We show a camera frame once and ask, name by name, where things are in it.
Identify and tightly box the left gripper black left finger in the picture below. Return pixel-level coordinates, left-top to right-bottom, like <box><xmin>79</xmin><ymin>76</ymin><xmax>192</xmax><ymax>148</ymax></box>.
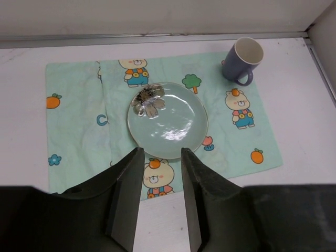
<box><xmin>52</xmin><ymin>148</ymin><xmax>144</xmax><ymax>251</ymax></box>

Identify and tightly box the light green floral plate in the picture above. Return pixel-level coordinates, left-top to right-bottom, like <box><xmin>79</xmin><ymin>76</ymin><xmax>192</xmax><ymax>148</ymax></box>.
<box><xmin>127</xmin><ymin>82</ymin><xmax>208</xmax><ymax>160</ymax></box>

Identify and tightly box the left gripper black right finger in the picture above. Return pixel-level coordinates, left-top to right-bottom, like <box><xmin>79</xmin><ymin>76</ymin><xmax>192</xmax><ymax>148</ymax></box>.
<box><xmin>181</xmin><ymin>148</ymin><xmax>260</xmax><ymax>251</ymax></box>

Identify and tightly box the green cartoon print cloth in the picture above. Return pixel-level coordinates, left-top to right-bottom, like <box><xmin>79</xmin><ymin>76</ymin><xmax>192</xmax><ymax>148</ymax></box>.
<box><xmin>46</xmin><ymin>52</ymin><xmax>282</xmax><ymax>200</ymax></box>

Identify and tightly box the purple ceramic mug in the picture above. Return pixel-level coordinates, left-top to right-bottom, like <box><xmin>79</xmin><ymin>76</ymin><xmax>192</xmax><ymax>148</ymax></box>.
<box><xmin>222</xmin><ymin>37</ymin><xmax>264</xmax><ymax>86</ymax></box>

